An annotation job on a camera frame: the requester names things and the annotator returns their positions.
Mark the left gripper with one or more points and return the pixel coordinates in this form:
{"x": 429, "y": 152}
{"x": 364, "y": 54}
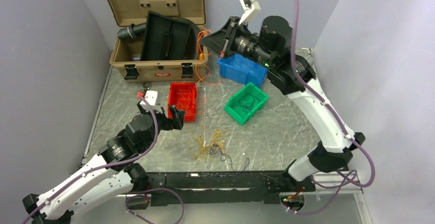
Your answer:
{"x": 175, "y": 123}

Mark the red plastic bin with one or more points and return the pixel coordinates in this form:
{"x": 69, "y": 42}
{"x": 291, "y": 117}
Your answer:
{"x": 183, "y": 96}

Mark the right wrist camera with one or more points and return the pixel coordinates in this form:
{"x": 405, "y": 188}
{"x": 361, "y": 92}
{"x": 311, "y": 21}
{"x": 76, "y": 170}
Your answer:
{"x": 251, "y": 9}

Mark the green plastic bin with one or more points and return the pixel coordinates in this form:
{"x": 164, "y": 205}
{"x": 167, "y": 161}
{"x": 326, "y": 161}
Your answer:
{"x": 245, "y": 103}

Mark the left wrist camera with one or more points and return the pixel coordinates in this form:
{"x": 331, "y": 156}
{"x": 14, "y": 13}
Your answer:
{"x": 152, "y": 98}

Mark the black tray insert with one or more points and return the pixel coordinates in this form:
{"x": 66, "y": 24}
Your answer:
{"x": 166, "y": 38}

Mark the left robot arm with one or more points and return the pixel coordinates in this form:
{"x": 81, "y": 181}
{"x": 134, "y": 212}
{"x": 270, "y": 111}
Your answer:
{"x": 113, "y": 170}

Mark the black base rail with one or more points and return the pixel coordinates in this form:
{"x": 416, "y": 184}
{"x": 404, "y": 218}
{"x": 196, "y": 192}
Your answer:
{"x": 169, "y": 188}

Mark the silver open-end wrench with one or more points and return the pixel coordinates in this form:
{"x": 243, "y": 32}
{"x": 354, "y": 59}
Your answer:
{"x": 147, "y": 86}

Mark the tan plastic toolbox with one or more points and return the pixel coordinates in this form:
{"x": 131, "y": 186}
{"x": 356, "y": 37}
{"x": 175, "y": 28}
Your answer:
{"x": 131, "y": 17}

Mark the blue plastic bin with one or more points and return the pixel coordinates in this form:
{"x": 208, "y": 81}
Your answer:
{"x": 241, "y": 70}

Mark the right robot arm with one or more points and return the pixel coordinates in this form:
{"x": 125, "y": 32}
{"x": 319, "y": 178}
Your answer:
{"x": 300, "y": 84}

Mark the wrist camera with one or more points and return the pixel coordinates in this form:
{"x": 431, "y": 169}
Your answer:
{"x": 251, "y": 9}
{"x": 152, "y": 98}

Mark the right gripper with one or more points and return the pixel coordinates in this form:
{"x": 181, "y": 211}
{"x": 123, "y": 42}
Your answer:
{"x": 221, "y": 41}

